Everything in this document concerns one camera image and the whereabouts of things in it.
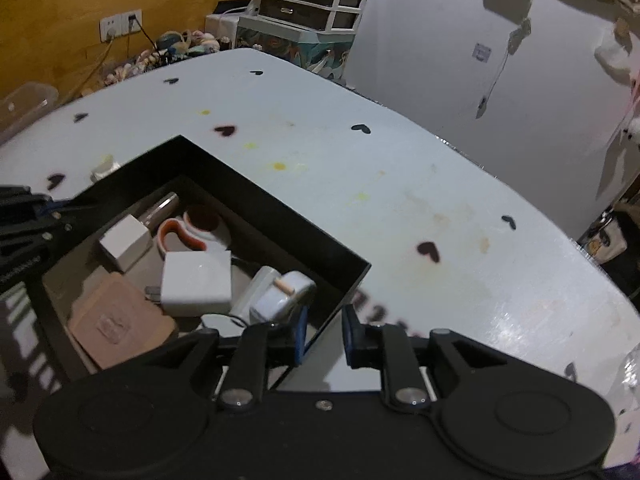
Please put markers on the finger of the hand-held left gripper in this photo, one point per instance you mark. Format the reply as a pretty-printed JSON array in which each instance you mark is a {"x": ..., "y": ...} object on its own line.
[
  {"x": 50, "y": 205},
  {"x": 40, "y": 240}
]

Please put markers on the white plug adapter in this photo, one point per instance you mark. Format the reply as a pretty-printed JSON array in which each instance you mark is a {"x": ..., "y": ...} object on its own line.
[{"x": 280, "y": 300}]

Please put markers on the pile of plush toys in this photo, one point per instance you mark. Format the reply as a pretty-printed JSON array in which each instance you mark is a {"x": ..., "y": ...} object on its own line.
[{"x": 170, "y": 52}]

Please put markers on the brown tube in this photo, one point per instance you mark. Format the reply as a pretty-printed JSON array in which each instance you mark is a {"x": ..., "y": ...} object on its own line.
[{"x": 160, "y": 207}]

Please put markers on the dark printed bag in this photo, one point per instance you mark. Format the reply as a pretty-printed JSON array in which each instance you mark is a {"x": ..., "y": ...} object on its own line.
[{"x": 607, "y": 240}]

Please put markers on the beige flat case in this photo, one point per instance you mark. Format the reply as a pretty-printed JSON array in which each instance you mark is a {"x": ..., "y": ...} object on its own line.
[{"x": 115, "y": 320}]

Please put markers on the white hanging bag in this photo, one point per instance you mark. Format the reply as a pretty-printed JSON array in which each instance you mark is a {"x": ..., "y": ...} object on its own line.
[{"x": 617, "y": 57}]

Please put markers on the round white cup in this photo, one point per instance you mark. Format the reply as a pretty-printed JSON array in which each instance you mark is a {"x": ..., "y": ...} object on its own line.
[{"x": 220, "y": 235}]

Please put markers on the white round case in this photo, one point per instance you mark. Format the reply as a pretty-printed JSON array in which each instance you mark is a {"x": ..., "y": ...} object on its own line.
[{"x": 220, "y": 324}]

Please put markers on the white appliance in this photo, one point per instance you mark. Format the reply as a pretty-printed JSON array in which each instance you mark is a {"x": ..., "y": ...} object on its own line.
[{"x": 225, "y": 25}]

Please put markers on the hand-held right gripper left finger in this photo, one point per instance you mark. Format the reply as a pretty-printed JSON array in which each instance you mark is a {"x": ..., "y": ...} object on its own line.
[{"x": 300, "y": 335}]

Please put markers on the wall switch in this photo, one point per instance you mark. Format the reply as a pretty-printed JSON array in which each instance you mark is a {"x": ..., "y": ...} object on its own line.
[{"x": 482, "y": 52}]

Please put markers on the clear plastic wrapper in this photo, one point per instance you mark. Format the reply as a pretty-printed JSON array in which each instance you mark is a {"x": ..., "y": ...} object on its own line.
[{"x": 627, "y": 385}]

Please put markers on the translucent plastic piece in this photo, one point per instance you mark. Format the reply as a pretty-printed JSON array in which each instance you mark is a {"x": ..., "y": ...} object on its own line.
[{"x": 105, "y": 169}]

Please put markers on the wall socket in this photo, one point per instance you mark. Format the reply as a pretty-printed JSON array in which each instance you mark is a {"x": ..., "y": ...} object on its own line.
[{"x": 117, "y": 26}]

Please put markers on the heart-shaped orange white dish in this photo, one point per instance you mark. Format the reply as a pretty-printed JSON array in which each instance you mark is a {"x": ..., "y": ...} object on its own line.
[{"x": 162, "y": 245}]

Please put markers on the white charger block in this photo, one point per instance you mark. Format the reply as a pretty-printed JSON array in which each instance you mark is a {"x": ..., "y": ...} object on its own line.
[{"x": 250, "y": 292}]

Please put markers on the clear plastic bin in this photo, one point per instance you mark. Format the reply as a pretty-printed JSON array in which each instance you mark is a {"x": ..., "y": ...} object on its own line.
[{"x": 25, "y": 105}]

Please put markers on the black storage box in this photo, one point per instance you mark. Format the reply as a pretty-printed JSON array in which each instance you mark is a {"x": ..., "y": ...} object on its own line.
[{"x": 280, "y": 210}]

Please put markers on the white plush sheep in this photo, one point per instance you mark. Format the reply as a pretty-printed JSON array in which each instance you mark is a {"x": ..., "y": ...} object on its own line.
[{"x": 635, "y": 129}]

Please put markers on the white cube adapter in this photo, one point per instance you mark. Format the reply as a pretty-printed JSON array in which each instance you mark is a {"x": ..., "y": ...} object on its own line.
[{"x": 125, "y": 242}]

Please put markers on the colourful printed storage box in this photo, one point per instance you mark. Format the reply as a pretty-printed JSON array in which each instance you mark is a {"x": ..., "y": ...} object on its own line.
[{"x": 295, "y": 50}]

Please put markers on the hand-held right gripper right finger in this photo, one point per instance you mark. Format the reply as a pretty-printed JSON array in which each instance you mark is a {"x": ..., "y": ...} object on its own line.
[{"x": 350, "y": 340}]

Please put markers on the white square charger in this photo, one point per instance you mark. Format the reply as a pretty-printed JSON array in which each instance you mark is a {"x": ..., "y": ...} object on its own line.
[{"x": 195, "y": 280}]

